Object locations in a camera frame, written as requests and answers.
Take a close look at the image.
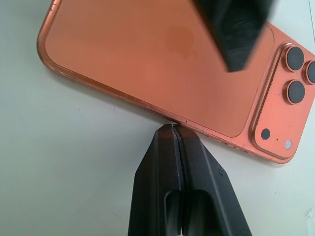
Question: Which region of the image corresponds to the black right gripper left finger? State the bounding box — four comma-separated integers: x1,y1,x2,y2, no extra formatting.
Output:
127,123,185,236

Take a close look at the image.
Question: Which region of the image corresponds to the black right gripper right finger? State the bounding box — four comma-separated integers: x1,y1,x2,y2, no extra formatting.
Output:
174,125,253,236

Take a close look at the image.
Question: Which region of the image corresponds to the orange smartphone with triple camera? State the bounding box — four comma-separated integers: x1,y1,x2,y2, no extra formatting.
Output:
36,0,315,164

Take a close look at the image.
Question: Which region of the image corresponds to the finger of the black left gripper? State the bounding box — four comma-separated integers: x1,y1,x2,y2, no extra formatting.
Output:
192,0,272,73

